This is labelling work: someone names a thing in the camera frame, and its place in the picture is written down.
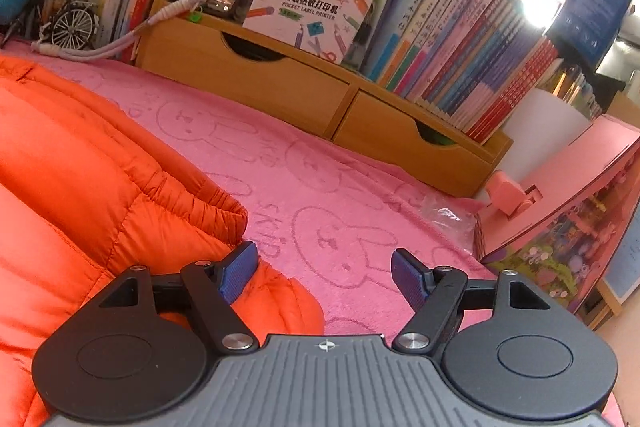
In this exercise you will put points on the white pencil print box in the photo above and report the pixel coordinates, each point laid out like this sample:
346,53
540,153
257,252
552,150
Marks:
310,7

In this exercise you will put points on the row of pastel spine books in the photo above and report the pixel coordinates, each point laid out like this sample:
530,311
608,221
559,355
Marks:
475,57

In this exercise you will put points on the dark blue poster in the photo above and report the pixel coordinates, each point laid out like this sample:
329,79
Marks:
595,7

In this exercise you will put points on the clear plastic wrapper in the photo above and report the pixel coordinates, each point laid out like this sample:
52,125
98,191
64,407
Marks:
445,217

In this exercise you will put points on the small green padlock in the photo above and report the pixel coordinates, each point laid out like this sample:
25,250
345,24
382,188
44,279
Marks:
196,15

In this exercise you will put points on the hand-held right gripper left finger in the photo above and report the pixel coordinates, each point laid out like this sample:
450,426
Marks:
237,269

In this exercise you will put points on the black miniature bicycle model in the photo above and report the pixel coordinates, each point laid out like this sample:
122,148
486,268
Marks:
75,27

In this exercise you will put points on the blue board on wooden easel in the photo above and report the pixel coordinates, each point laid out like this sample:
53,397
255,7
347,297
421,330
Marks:
625,272

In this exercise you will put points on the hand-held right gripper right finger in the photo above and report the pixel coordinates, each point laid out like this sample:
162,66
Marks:
410,274

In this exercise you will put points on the pink toy dollhouse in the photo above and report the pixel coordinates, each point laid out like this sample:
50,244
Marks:
575,187

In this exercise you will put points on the row of thin booklets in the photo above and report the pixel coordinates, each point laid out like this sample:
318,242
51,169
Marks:
575,89

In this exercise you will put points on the orange puffer jacket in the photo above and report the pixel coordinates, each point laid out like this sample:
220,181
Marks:
75,182

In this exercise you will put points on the wooden drawer organizer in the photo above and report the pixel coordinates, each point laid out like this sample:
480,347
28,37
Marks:
275,72

